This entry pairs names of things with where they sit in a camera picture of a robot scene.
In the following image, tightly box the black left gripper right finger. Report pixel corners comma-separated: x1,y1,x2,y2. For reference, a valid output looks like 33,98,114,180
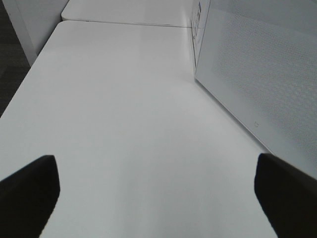
254,153,317,238

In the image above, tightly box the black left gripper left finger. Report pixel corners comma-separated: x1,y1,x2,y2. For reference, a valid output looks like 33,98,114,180
0,155,60,238

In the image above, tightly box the white microwave door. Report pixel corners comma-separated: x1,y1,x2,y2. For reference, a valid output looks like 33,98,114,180
196,0,317,178

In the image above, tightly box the white microwave oven body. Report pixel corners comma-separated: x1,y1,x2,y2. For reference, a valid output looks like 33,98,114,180
190,0,211,66

